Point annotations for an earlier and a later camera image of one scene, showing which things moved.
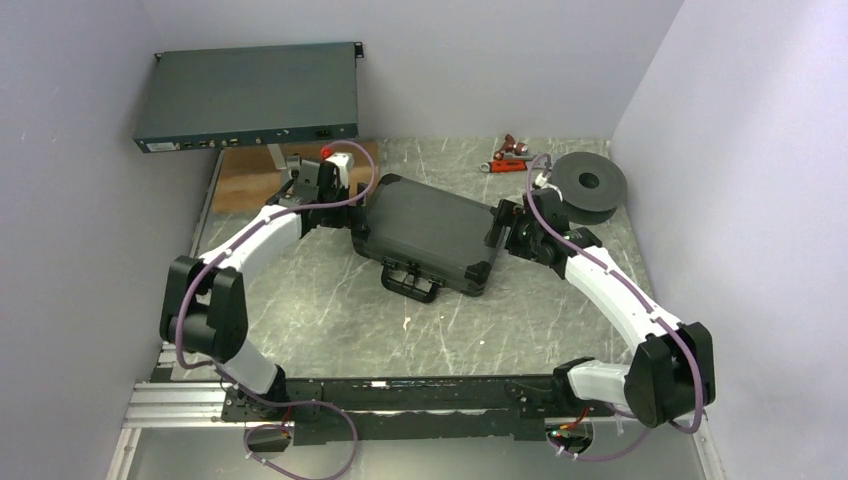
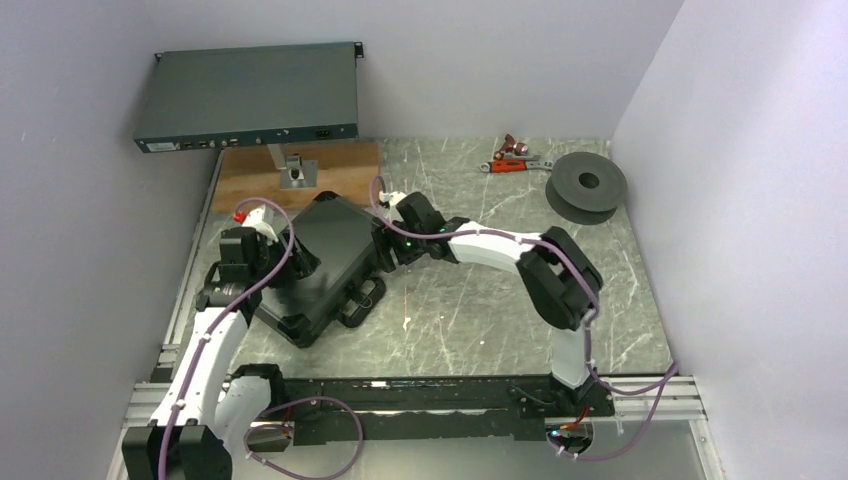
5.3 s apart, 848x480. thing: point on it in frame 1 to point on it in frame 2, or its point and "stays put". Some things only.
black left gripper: x=353 y=217 to x=300 y=264
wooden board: x=247 y=177 stays put
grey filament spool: x=592 y=187 stays put
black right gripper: x=510 y=214 to x=385 y=237
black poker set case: x=425 y=237 to x=342 y=288
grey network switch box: x=226 y=97 stays put
